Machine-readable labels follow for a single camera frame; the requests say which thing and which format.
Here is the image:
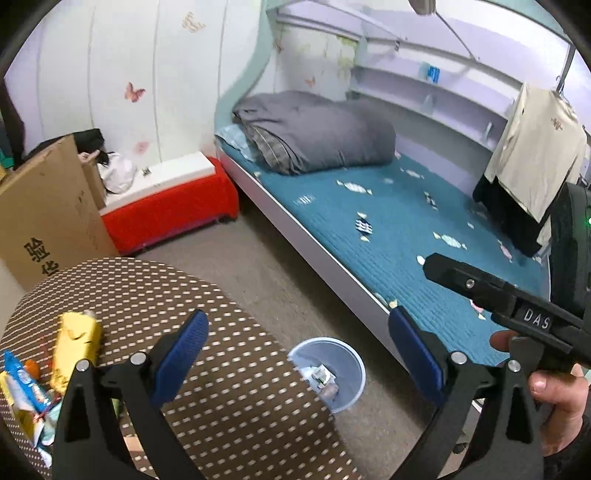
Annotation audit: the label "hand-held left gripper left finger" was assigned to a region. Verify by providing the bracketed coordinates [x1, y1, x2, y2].
[52, 309, 210, 480]

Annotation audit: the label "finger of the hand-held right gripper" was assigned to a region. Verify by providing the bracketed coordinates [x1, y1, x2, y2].
[424, 253, 519, 320]

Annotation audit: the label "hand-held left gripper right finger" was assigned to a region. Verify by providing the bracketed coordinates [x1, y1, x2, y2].
[389, 307, 546, 480]

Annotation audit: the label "light blue plastic bin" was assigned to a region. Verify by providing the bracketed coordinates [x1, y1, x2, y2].
[287, 337, 366, 414]

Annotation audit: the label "yellow snack packet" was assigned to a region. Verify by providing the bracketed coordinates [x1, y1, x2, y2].
[48, 310, 103, 398]

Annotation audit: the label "pale wrapper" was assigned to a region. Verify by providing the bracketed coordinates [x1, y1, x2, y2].
[33, 410, 63, 467]

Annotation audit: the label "blue snack packet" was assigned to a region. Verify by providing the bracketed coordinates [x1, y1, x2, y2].
[2, 351, 56, 414]

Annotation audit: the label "yellow white snack wrapper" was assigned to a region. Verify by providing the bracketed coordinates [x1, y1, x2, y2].
[0, 371, 51, 450]

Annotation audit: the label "person's right hand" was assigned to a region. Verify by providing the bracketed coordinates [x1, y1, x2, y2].
[489, 331, 591, 457]

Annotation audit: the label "round brown patterned table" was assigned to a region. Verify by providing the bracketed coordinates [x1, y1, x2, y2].
[0, 257, 365, 480]

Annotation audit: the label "black hanging garment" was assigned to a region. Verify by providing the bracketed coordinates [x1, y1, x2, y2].
[472, 173, 552, 257]

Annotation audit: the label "bed with teal cover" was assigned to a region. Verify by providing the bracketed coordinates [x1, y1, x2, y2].
[217, 138, 555, 367]

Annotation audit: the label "white crumpled carton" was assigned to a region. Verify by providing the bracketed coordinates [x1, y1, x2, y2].
[310, 364, 339, 387]

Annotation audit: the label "beige hanging shirt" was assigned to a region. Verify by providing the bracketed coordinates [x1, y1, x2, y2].
[484, 82, 588, 222]

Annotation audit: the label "red bench with white top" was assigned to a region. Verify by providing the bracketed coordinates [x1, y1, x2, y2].
[99, 151, 240, 257]

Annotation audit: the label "metal clothes hanger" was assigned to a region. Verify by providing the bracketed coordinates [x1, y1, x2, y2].
[551, 46, 578, 100]

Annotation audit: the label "white plastic bag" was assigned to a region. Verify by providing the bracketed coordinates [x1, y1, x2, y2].
[97, 152, 138, 195]

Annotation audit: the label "brown cardboard box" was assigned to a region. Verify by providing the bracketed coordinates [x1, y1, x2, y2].
[0, 134, 121, 292]

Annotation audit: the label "grey folded quilt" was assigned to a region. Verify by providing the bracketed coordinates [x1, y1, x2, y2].
[232, 90, 398, 176]

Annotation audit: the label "blue striped pillow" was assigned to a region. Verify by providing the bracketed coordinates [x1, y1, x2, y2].
[215, 124, 259, 162]

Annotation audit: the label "black cloth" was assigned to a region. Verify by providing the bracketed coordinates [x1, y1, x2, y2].
[69, 129, 109, 167]

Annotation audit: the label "grey lamp on rod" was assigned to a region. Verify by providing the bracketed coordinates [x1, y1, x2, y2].
[409, 0, 477, 62]

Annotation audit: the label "dark hanging clothes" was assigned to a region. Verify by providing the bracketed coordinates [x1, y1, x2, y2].
[0, 79, 26, 166]

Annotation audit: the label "white bed frame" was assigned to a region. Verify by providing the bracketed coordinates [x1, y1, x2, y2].
[213, 0, 591, 416]

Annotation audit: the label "white wall shelf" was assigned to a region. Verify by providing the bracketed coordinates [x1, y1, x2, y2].
[348, 60, 522, 153]

